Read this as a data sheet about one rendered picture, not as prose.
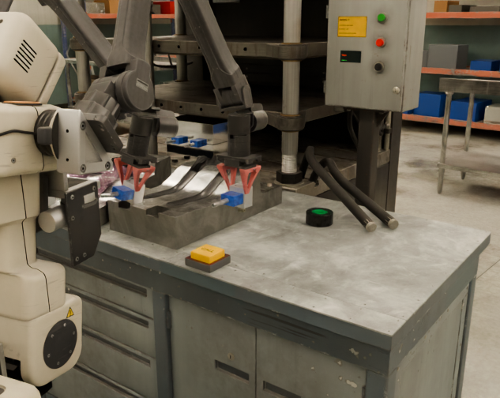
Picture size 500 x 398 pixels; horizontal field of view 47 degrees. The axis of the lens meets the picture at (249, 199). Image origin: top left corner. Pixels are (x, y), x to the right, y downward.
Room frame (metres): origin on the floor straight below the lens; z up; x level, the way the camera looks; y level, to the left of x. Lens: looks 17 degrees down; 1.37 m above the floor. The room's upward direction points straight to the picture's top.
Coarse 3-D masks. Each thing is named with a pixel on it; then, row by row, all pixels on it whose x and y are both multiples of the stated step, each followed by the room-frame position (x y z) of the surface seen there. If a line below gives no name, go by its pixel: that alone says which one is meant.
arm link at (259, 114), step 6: (246, 90) 1.44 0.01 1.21; (246, 96) 1.44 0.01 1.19; (216, 102) 1.47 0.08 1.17; (246, 102) 1.43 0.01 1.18; (252, 102) 1.46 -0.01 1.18; (222, 108) 1.47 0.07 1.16; (228, 108) 1.45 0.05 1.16; (234, 108) 1.44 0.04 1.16; (240, 108) 1.43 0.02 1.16; (246, 108) 1.49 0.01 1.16; (252, 108) 1.49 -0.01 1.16; (258, 108) 1.52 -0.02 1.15; (258, 114) 1.50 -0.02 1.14; (264, 114) 1.52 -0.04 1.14; (258, 120) 1.48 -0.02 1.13; (264, 120) 1.51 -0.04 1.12; (252, 126) 1.48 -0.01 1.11; (258, 126) 1.49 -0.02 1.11; (264, 126) 1.52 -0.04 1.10
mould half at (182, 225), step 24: (216, 168) 1.74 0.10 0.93; (144, 192) 1.64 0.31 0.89; (192, 192) 1.64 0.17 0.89; (216, 192) 1.62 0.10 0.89; (264, 192) 1.73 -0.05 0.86; (120, 216) 1.53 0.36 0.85; (144, 216) 1.47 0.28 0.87; (168, 216) 1.41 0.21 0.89; (192, 216) 1.45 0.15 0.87; (216, 216) 1.54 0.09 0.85; (240, 216) 1.62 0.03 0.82; (168, 240) 1.42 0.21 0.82; (192, 240) 1.45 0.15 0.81
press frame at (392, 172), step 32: (256, 0) 3.24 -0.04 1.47; (320, 0) 3.01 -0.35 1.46; (192, 32) 3.43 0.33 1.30; (224, 32) 3.37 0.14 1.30; (256, 32) 3.24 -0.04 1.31; (320, 32) 3.01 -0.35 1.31; (192, 64) 3.43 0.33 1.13; (256, 64) 3.23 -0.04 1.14; (320, 64) 3.00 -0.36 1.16; (320, 128) 2.99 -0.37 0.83
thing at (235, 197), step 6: (234, 186) 1.45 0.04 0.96; (240, 186) 1.45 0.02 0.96; (252, 186) 1.46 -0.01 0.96; (228, 192) 1.44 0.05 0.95; (234, 192) 1.44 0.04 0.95; (240, 192) 1.44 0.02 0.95; (252, 192) 1.46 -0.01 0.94; (222, 198) 1.42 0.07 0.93; (228, 198) 1.41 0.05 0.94; (234, 198) 1.40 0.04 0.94; (240, 198) 1.42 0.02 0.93; (246, 198) 1.44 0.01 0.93; (252, 198) 1.46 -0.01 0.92; (216, 204) 1.37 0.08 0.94; (222, 204) 1.39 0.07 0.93; (228, 204) 1.41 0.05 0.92; (234, 204) 1.40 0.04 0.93; (240, 204) 1.42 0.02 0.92; (246, 204) 1.44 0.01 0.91
